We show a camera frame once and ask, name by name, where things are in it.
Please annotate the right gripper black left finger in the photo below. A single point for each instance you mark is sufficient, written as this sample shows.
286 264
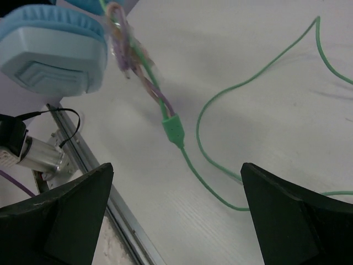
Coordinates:
28 229

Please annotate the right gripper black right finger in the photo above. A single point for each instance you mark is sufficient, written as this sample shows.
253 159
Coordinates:
295 225

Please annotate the light blue headphones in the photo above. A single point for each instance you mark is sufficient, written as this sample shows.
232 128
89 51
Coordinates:
53 50

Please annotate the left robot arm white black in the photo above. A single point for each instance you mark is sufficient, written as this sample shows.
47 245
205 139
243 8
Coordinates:
18 148

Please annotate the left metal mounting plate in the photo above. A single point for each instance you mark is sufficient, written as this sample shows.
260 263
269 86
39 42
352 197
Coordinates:
51 165

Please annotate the aluminium table edge rail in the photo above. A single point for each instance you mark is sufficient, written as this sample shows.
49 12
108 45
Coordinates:
96 196

